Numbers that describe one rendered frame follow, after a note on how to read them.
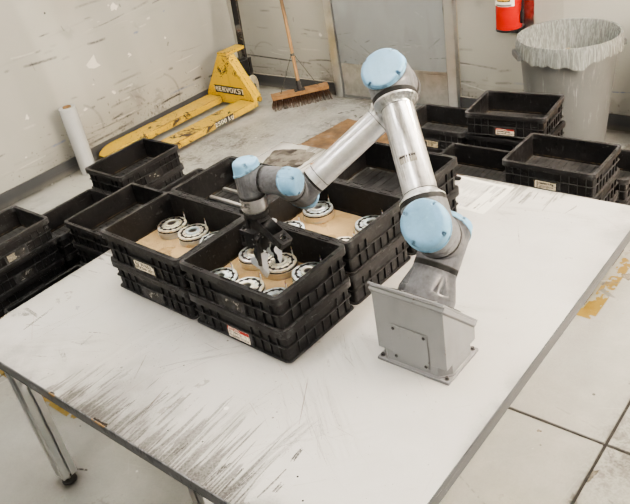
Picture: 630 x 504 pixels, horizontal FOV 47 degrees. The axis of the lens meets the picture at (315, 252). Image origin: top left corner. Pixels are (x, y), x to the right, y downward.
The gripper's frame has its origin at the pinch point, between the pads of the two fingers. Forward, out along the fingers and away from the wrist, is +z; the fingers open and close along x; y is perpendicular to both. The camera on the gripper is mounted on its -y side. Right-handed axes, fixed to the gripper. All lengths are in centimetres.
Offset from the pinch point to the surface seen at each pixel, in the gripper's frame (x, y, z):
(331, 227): -29.5, 3.1, 2.2
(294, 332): 14.0, -20.0, 5.4
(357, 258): -16.5, -18.4, -0.1
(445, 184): -63, -18, -2
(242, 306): 17.7, -5.1, -0.2
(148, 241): 6, 54, 2
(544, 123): -178, 4, 27
